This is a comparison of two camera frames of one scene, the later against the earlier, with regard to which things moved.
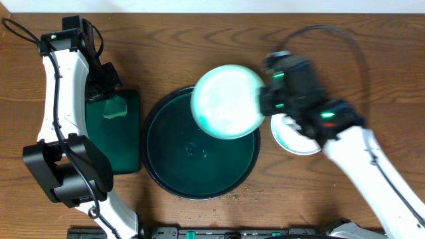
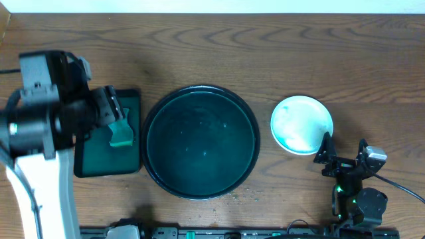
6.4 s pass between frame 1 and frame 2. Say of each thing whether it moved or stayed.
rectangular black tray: stayed
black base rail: stayed
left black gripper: moved
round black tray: stayed
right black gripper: moved
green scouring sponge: moved
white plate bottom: moved
